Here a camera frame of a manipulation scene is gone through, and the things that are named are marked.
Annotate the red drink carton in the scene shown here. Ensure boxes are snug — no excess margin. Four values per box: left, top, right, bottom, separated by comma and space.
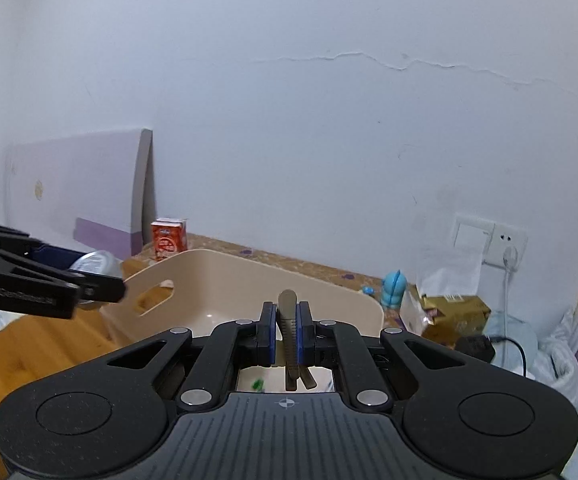
150, 217, 190, 260

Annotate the blue toy figure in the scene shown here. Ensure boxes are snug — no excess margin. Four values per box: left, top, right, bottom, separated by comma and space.
381, 269, 408, 308

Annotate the round silver tin can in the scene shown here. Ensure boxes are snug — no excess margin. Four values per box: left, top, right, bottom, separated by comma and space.
69, 250, 123, 307

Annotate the clear plastic bag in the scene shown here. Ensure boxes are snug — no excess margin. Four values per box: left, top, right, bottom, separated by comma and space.
400, 246, 484, 336

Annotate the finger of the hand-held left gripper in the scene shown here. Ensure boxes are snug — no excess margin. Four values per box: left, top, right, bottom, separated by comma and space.
0, 217, 86, 272
0, 244, 126, 319

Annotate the black power adapter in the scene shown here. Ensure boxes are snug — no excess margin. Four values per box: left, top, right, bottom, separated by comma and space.
455, 335, 496, 362

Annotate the white plug with cable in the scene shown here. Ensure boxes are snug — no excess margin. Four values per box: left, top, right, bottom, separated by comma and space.
495, 245, 522, 337

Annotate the beige plastic storage basket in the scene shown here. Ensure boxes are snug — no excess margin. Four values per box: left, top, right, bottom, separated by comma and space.
100, 248, 385, 394

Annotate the white plastic bag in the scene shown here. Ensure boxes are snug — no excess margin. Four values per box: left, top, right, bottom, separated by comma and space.
528, 309, 578, 413

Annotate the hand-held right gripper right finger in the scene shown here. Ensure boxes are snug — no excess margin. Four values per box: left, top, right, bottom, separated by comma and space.
296, 302, 470, 412

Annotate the white lavender board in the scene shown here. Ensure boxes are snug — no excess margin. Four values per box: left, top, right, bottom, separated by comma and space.
5, 128, 154, 259

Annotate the light blue cloth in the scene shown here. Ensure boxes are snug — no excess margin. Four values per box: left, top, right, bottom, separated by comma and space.
484, 310, 540, 377

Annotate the gold snack packet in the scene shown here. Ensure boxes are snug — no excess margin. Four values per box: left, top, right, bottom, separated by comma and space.
420, 294, 492, 347

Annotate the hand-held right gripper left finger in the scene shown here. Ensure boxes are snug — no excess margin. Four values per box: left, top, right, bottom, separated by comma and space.
105, 302, 276, 412

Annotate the black cable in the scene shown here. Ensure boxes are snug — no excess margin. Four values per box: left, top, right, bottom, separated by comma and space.
489, 336, 528, 376

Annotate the white wall switch socket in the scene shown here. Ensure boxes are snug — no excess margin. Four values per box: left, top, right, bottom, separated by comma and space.
452, 214, 528, 267

